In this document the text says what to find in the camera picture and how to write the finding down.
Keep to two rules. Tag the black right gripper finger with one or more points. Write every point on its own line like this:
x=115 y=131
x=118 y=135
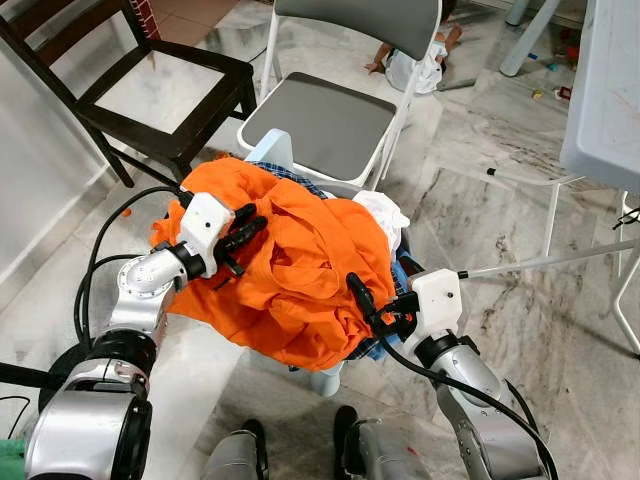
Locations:
x=362 y=298

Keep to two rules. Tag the orange garment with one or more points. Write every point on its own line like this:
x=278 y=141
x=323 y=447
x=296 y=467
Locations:
x=290 y=260

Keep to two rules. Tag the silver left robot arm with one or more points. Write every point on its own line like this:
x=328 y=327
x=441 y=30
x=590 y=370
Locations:
x=140 y=290

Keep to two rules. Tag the blue plaid cloth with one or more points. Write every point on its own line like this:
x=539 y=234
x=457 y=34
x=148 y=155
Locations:
x=300 y=180

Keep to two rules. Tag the white cloth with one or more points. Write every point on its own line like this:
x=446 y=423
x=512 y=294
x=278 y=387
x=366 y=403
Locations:
x=385 y=215

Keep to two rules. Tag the dark wooden chair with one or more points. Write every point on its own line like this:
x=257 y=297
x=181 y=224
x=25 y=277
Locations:
x=215 y=125

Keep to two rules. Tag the robot right leg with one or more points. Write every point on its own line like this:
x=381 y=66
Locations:
x=385 y=455

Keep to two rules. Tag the robot leg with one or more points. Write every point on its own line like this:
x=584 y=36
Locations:
x=240 y=460
x=385 y=455

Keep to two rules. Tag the robot left leg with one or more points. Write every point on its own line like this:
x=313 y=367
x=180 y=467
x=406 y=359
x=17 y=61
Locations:
x=240 y=460

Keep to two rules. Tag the child in white shirt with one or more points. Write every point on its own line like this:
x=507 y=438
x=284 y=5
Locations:
x=415 y=70

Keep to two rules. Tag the grey folding table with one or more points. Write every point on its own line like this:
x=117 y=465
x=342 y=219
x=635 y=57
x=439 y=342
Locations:
x=605 y=90

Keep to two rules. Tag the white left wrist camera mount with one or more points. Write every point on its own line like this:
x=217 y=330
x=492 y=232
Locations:
x=205 y=225

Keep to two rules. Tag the white frame folding chair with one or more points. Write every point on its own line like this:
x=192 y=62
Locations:
x=330 y=125

